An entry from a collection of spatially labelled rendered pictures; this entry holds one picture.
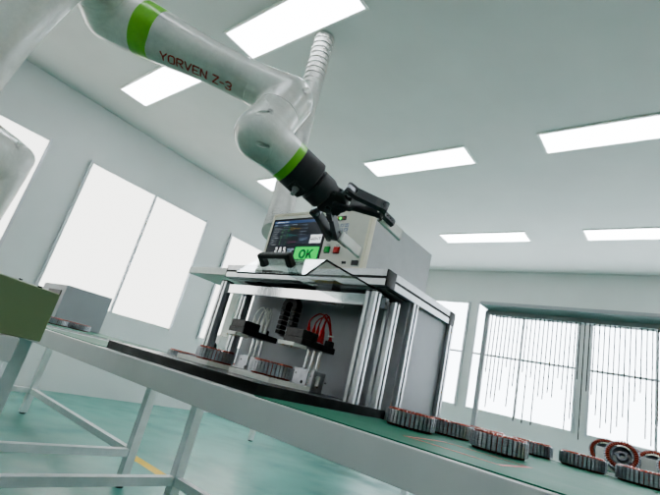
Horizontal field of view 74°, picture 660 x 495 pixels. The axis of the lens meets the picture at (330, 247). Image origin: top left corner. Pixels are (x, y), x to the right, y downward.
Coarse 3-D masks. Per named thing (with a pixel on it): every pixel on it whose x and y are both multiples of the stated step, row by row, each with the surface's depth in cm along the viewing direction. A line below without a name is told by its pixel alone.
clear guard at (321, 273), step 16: (240, 272) 109; (256, 272) 105; (272, 272) 101; (288, 272) 98; (304, 272) 95; (320, 272) 111; (336, 272) 108; (320, 288) 130; (336, 288) 125; (352, 288) 120; (368, 288) 115
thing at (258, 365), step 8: (256, 360) 108; (264, 360) 107; (256, 368) 107; (264, 368) 106; (272, 368) 106; (280, 368) 106; (288, 368) 108; (272, 376) 106; (280, 376) 106; (288, 376) 108
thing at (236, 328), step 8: (240, 320) 133; (232, 328) 133; (240, 328) 131; (248, 328) 132; (256, 328) 134; (240, 336) 130; (248, 336) 137; (256, 336) 134; (264, 336) 136; (256, 344) 138; (248, 352) 139; (256, 352) 138
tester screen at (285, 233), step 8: (280, 224) 152; (288, 224) 150; (296, 224) 147; (304, 224) 144; (312, 224) 142; (272, 232) 153; (280, 232) 151; (288, 232) 148; (296, 232) 146; (304, 232) 143; (312, 232) 141; (320, 232) 138; (272, 240) 152; (280, 240) 149; (288, 240) 146; (296, 240) 144; (272, 248) 150; (288, 248) 145
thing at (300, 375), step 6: (294, 372) 122; (300, 372) 121; (306, 372) 119; (312, 372) 118; (318, 372) 119; (294, 378) 121; (300, 378) 120; (312, 378) 117; (312, 384) 117; (312, 390) 117; (318, 390) 119
